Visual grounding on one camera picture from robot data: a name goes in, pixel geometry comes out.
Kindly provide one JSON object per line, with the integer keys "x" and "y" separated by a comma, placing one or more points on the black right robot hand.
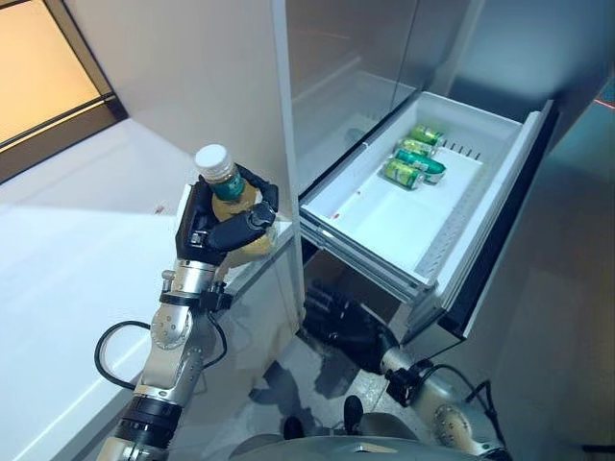
{"x": 351, "y": 336}

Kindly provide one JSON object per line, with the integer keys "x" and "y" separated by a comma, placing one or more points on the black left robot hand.
{"x": 197, "y": 225}

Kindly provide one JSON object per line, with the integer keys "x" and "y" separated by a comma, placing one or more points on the yellow drink bottle white cap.
{"x": 226, "y": 185}

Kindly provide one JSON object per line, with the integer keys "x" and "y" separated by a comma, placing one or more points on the white fridge drawer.
{"x": 384, "y": 221}

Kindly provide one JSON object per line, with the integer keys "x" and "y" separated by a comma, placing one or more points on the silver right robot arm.
{"x": 447, "y": 413}

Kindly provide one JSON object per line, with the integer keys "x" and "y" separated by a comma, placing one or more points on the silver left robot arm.
{"x": 173, "y": 336}

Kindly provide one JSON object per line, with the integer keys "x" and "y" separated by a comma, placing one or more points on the black right robot foot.
{"x": 353, "y": 413}

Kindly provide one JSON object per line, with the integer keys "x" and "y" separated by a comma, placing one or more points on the black robot foot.
{"x": 353, "y": 413}
{"x": 293, "y": 427}

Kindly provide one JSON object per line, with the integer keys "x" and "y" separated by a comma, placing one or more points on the black left robot foot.
{"x": 293, "y": 427}

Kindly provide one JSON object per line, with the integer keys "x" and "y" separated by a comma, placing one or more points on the grey robot body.
{"x": 336, "y": 444}

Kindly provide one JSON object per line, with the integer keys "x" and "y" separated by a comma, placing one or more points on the white counter cabinet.
{"x": 72, "y": 264}

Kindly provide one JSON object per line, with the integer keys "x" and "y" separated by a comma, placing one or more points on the white tall side panel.
{"x": 192, "y": 72}

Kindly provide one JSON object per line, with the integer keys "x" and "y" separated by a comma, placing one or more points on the teal green drink can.
{"x": 423, "y": 165}

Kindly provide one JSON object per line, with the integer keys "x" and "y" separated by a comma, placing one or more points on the silver refrigerator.
{"x": 346, "y": 57}

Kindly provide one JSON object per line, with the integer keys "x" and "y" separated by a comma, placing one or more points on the orange lit window panel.
{"x": 33, "y": 62}

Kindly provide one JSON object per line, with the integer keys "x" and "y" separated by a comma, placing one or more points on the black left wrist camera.
{"x": 217, "y": 298}

